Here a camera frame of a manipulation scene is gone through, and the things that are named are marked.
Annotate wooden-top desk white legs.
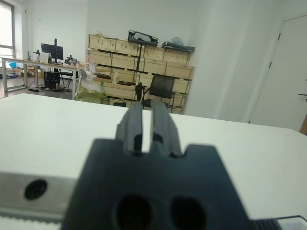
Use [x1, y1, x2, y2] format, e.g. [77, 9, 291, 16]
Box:
[0, 57, 80, 99]

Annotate black flat tray case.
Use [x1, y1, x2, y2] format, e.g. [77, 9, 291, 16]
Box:
[161, 37, 196, 53]

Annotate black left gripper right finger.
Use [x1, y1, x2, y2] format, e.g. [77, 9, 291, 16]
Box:
[150, 100, 183, 158]

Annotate black computer tower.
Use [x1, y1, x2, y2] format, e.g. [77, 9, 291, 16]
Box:
[44, 71, 61, 90]

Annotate white door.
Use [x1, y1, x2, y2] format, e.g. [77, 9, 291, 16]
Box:
[248, 13, 307, 132]

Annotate window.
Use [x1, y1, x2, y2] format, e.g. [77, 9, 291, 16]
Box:
[0, 0, 15, 61]

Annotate pink packet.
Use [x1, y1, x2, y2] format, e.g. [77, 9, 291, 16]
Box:
[86, 56, 97, 73]

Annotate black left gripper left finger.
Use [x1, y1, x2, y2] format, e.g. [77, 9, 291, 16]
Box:
[115, 102, 144, 156]

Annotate stacked wooden crates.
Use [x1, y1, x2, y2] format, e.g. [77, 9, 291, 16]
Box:
[85, 33, 195, 115]

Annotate black open case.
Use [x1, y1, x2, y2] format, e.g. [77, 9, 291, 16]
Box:
[127, 29, 159, 47]

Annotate black computer monitor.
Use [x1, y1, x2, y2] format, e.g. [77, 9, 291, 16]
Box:
[40, 38, 64, 64]

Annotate black mesh office chair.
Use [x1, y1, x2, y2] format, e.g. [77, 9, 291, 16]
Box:
[135, 74, 177, 114]

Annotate yellow-green bag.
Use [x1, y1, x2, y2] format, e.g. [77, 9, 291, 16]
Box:
[73, 69, 109, 104]

